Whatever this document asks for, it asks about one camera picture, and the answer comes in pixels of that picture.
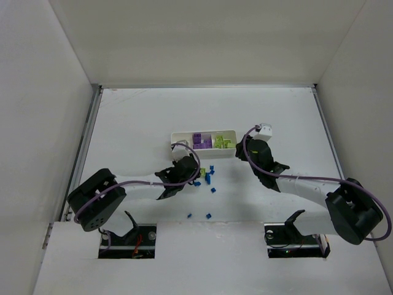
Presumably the purple lego brick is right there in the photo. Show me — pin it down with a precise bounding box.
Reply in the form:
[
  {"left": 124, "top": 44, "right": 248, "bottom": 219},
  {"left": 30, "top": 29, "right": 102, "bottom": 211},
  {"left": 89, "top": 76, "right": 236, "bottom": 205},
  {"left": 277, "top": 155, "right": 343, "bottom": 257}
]
[{"left": 193, "top": 141, "right": 212, "bottom": 150}]

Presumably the purple curved studded lego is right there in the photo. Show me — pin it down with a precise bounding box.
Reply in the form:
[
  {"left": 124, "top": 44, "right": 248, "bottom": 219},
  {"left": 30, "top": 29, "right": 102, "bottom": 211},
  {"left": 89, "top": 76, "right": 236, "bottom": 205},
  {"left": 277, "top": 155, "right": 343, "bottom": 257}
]
[{"left": 192, "top": 133, "right": 202, "bottom": 145}]

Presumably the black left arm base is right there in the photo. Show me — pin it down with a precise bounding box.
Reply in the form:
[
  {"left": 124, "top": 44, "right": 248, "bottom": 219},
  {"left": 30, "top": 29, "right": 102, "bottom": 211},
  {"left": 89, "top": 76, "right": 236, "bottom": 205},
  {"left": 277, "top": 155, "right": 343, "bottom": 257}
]
[{"left": 98, "top": 211, "right": 157, "bottom": 259}]

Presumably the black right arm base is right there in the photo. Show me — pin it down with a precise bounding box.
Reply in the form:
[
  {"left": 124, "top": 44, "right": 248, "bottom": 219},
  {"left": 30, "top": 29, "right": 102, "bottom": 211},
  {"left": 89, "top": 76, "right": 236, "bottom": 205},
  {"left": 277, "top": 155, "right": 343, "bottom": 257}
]
[{"left": 264, "top": 210, "right": 330, "bottom": 259}]

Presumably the large blue curved lego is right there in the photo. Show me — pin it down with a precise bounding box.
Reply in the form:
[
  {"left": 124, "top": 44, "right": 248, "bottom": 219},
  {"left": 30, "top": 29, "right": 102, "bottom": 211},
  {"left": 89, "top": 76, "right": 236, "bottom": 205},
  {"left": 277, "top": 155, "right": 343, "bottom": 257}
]
[{"left": 205, "top": 172, "right": 212, "bottom": 185}]

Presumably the white three-compartment container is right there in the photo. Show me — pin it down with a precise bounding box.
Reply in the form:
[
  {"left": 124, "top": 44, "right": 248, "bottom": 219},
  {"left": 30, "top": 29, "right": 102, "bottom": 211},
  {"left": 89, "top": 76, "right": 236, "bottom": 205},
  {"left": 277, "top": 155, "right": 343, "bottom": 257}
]
[{"left": 171, "top": 130, "right": 238, "bottom": 159}]

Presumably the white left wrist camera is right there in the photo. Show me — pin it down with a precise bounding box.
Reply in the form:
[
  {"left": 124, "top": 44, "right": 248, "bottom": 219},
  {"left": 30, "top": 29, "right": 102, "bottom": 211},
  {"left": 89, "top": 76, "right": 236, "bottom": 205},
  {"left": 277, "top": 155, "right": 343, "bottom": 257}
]
[{"left": 171, "top": 140, "right": 190, "bottom": 162}]

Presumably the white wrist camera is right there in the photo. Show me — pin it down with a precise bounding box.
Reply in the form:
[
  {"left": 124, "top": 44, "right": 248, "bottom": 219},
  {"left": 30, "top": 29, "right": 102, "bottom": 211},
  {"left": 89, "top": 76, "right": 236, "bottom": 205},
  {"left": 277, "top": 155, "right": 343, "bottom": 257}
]
[
  {"left": 171, "top": 140, "right": 190, "bottom": 162},
  {"left": 254, "top": 124, "right": 273, "bottom": 142}
]

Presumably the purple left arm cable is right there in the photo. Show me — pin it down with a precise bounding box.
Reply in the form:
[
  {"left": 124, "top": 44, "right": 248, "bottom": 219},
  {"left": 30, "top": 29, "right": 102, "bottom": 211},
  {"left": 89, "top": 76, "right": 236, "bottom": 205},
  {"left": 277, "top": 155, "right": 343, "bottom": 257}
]
[{"left": 73, "top": 143, "right": 202, "bottom": 254}]

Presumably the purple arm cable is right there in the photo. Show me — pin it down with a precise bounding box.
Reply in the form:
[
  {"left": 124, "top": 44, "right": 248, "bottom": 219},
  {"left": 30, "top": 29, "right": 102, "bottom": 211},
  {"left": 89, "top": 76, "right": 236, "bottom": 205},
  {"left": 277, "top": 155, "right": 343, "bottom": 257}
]
[
  {"left": 73, "top": 143, "right": 202, "bottom": 254},
  {"left": 242, "top": 125, "right": 392, "bottom": 241}
]

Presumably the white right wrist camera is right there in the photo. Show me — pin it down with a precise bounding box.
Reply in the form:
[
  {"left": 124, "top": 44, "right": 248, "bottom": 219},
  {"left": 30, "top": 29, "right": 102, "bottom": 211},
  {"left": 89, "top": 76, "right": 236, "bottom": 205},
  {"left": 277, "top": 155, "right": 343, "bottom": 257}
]
[{"left": 254, "top": 124, "right": 273, "bottom": 142}]

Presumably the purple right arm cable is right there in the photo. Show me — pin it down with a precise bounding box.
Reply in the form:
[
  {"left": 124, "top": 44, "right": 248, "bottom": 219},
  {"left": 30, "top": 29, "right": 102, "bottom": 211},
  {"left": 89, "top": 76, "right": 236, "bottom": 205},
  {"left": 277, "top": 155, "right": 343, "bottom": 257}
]
[{"left": 242, "top": 125, "right": 392, "bottom": 241}]

